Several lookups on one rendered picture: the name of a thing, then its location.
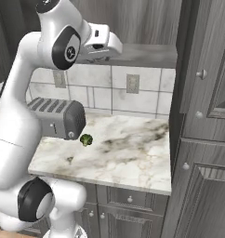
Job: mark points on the round grey drawer knob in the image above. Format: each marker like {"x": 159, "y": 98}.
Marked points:
{"x": 130, "y": 199}

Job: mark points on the grey wall outlet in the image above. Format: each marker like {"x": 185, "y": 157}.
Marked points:
{"x": 59, "y": 79}
{"x": 133, "y": 83}

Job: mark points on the grey base cabinet door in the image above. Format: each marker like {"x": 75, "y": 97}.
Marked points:
{"x": 90, "y": 226}
{"x": 129, "y": 224}

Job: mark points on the grey tall cabinet door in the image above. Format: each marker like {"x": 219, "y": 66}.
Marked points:
{"x": 191, "y": 43}
{"x": 210, "y": 130}
{"x": 204, "y": 198}

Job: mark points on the round grey cabinet knob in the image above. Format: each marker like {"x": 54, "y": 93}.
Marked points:
{"x": 201, "y": 74}
{"x": 102, "y": 215}
{"x": 186, "y": 166}
{"x": 199, "y": 114}
{"x": 91, "y": 214}

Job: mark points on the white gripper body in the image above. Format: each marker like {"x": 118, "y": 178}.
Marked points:
{"x": 115, "y": 46}

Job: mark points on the green broccoli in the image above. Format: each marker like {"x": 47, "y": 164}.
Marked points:
{"x": 86, "y": 140}

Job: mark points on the grey wood wall cabinet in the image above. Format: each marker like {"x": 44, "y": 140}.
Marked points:
{"x": 142, "y": 24}

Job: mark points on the grey drawer front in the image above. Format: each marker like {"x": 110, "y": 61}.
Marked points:
{"x": 142, "y": 198}

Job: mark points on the grey toaster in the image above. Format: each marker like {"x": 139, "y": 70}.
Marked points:
{"x": 60, "y": 119}

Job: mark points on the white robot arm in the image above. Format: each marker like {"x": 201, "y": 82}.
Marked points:
{"x": 18, "y": 124}

